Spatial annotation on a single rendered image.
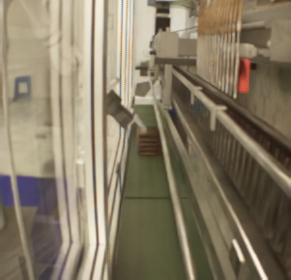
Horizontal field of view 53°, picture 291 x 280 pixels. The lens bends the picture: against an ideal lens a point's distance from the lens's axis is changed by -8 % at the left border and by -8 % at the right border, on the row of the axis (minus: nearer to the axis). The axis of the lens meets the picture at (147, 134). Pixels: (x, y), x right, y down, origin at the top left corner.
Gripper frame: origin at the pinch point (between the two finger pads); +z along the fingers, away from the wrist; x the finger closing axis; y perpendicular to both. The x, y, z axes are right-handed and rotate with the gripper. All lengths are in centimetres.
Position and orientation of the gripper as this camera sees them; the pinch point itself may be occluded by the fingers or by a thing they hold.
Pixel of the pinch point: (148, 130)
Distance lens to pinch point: 104.6
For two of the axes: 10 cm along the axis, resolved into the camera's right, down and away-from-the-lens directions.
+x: 0.3, 2.5, -9.7
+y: -7.3, 6.7, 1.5
